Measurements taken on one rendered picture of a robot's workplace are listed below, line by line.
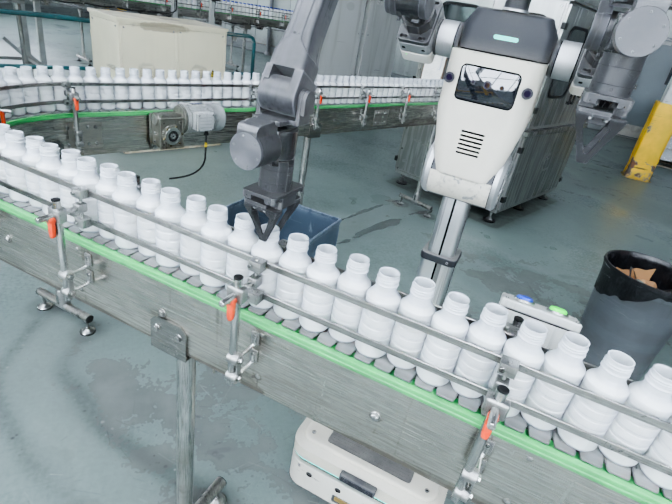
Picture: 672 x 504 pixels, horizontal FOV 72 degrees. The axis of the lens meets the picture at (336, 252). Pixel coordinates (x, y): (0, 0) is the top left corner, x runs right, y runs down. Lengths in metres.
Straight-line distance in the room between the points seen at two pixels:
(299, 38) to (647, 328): 2.29
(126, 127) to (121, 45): 2.48
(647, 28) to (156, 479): 1.80
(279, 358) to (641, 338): 2.13
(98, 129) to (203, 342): 1.41
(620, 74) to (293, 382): 0.74
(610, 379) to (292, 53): 0.67
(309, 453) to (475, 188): 1.00
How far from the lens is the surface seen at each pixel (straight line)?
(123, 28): 4.73
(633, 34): 0.73
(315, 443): 1.68
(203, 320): 0.99
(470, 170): 1.28
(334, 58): 6.97
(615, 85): 0.80
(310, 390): 0.92
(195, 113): 2.27
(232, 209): 1.50
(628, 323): 2.70
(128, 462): 1.96
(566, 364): 0.78
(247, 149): 0.72
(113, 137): 2.29
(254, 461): 1.93
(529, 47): 1.32
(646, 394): 0.81
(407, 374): 0.84
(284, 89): 0.75
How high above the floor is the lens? 1.54
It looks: 27 degrees down
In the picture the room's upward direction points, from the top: 10 degrees clockwise
